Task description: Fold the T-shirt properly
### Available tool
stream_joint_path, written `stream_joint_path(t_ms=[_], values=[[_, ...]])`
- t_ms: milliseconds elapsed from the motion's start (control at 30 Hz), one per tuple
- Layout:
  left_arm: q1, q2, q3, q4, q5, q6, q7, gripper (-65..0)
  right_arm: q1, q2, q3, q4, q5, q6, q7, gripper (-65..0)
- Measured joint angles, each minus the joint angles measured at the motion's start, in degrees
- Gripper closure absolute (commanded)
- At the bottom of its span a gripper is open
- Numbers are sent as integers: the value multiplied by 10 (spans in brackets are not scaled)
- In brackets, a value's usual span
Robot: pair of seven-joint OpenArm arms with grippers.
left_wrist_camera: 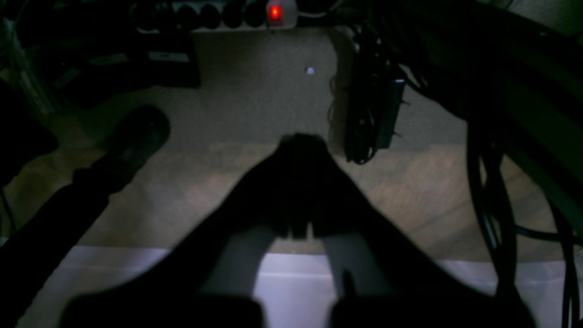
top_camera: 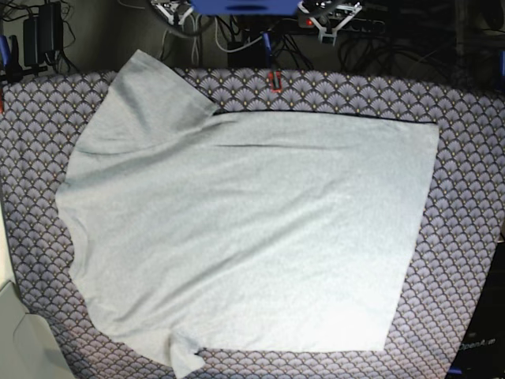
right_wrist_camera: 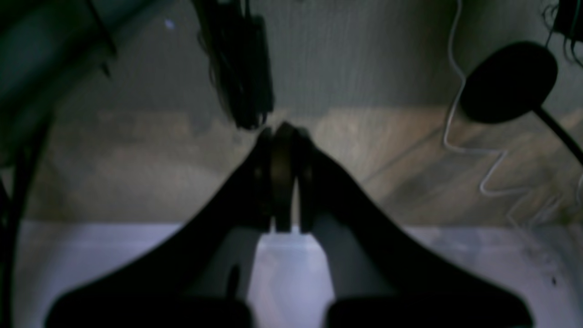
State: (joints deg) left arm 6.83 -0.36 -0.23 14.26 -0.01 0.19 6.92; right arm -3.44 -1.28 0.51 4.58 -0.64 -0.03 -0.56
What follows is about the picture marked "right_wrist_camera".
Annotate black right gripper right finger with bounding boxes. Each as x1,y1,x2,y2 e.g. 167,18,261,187
294,129,533,328

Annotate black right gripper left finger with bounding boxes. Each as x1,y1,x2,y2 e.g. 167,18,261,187
46,128,273,328

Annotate white cable on floor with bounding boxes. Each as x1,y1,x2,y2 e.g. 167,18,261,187
443,0,583,228

